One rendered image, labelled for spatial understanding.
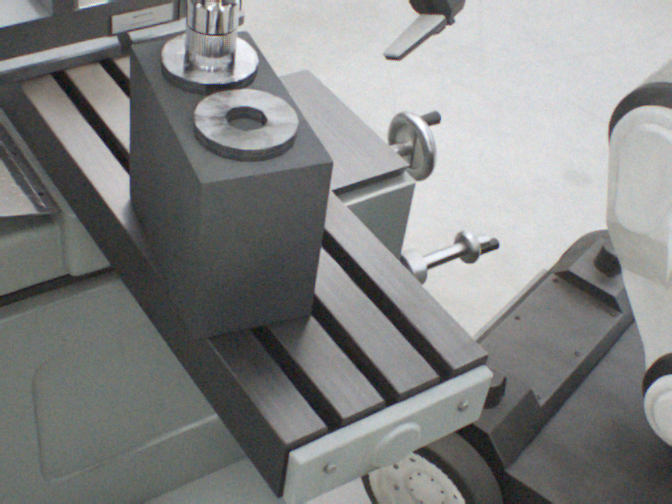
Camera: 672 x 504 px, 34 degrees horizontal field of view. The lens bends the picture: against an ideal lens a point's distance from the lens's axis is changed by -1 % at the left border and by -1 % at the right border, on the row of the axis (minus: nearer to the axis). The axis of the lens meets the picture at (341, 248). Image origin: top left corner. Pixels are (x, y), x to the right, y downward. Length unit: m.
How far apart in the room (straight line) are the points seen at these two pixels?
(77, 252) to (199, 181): 0.44
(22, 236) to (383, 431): 0.52
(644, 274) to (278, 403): 0.56
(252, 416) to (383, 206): 0.67
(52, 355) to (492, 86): 2.00
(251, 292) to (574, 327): 0.70
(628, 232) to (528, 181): 1.56
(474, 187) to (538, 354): 1.28
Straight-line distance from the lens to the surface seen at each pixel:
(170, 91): 1.01
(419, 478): 1.48
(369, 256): 1.14
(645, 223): 1.29
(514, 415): 1.45
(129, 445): 1.68
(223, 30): 1.00
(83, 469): 1.67
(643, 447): 1.53
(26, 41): 1.36
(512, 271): 2.58
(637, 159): 1.25
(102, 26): 1.40
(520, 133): 3.03
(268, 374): 1.02
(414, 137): 1.80
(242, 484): 1.83
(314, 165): 0.94
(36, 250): 1.34
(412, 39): 1.00
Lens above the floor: 1.67
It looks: 41 degrees down
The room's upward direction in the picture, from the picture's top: 9 degrees clockwise
